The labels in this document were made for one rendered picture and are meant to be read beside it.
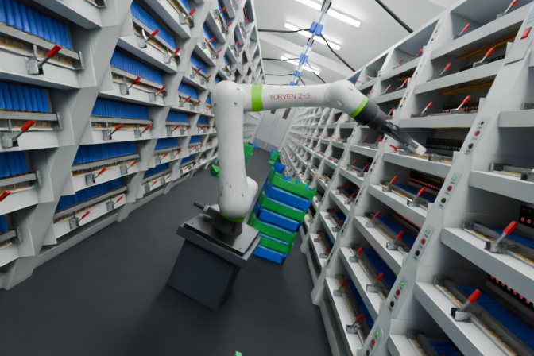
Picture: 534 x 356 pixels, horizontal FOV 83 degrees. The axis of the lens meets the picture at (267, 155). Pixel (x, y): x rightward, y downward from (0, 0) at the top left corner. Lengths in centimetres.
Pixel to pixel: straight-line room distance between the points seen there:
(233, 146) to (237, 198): 20
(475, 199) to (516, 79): 37
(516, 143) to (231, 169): 90
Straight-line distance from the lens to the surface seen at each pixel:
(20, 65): 91
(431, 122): 144
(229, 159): 113
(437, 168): 124
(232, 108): 111
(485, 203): 113
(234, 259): 129
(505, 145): 113
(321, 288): 185
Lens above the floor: 81
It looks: 5 degrees down
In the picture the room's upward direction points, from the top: 23 degrees clockwise
